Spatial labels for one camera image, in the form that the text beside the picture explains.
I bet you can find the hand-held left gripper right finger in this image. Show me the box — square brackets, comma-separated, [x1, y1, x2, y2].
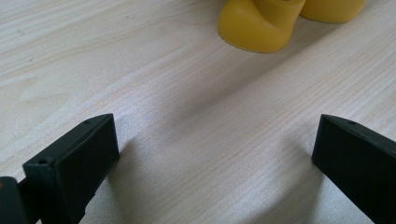
[311, 113, 396, 224]

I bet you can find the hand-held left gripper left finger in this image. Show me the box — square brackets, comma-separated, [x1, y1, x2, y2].
[21, 113, 120, 224]

